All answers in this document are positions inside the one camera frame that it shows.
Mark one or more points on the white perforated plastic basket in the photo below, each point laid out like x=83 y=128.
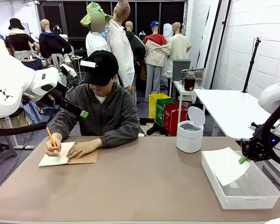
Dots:
x=247 y=200

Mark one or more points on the mannequin in dark green jacket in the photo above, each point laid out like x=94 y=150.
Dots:
x=138 y=46

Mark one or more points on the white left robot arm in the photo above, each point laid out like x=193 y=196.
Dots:
x=11 y=79

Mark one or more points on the black tripod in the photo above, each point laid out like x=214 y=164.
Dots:
x=252 y=63

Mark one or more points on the grey box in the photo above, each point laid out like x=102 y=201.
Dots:
x=179 y=67

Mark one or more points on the mannequin red and beige jacket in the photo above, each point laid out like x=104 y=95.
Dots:
x=156 y=51

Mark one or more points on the person's left hand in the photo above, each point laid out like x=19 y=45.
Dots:
x=84 y=148

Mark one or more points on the metal container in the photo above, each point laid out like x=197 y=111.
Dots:
x=198 y=73

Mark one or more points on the yellow pencil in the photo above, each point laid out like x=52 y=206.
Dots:
x=52 y=140

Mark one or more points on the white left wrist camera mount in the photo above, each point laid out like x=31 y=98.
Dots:
x=68 y=70

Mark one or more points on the small cap-mounted device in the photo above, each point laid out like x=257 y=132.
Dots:
x=88 y=64

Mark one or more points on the black bucket hat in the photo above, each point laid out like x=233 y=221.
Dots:
x=16 y=23

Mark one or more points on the person's left forearm grey sleeve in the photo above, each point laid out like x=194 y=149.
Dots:
x=123 y=137

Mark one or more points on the black baseball cap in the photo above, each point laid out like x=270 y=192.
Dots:
x=105 y=70

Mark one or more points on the red recycling bag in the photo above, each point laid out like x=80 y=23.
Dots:
x=171 y=121

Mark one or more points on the small white side table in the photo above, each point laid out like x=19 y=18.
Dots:
x=178 y=86

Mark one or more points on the green checkered sun hat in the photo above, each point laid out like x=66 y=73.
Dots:
x=93 y=9

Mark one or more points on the white round appliance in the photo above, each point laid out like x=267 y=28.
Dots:
x=168 y=30

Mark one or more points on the tall mannequin white shirt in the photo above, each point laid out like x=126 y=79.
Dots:
x=121 y=46

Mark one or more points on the white lidded trash bin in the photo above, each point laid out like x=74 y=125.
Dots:
x=189 y=140

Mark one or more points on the mannequin in black hoodie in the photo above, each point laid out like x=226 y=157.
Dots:
x=52 y=44

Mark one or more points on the person's right hand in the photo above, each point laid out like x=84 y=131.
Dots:
x=52 y=147

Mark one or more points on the grey step stool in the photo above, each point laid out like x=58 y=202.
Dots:
x=2 y=151

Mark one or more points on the mannequin in cream shirt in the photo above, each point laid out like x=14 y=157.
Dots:
x=179 y=46

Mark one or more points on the blue cap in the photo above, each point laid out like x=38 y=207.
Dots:
x=155 y=24

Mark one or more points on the yellow recycling bag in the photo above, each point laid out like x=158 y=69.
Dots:
x=154 y=105

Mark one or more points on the blue cloth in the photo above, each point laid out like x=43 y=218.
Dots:
x=33 y=112

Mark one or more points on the spiral notebook brown cover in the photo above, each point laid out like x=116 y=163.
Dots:
x=84 y=161

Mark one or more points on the white rectangular basket label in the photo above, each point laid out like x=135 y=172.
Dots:
x=234 y=185

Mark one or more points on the person's right forearm grey sleeve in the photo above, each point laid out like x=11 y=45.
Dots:
x=59 y=123

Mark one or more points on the figure in white shirt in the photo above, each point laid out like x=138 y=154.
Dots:
x=95 y=43

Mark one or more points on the glass jar dark liquid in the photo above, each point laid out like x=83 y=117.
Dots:
x=189 y=82

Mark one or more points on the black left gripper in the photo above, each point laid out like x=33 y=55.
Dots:
x=61 y=93

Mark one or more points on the black wooden floor rack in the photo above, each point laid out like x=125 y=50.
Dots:
x=154 y=129

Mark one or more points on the large white table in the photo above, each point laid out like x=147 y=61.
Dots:
x=224 y=112

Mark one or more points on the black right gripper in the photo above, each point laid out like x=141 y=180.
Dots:
x=259 y=144

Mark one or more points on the white paper sheet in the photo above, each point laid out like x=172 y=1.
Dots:
x=224 y=165

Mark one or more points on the mannequin in black top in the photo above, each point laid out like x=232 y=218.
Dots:
x=19 y=42

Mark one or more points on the white desk leg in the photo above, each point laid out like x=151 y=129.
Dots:
x=11 y=135

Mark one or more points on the person in grey jacket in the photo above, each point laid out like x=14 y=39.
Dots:
x=114 y=109

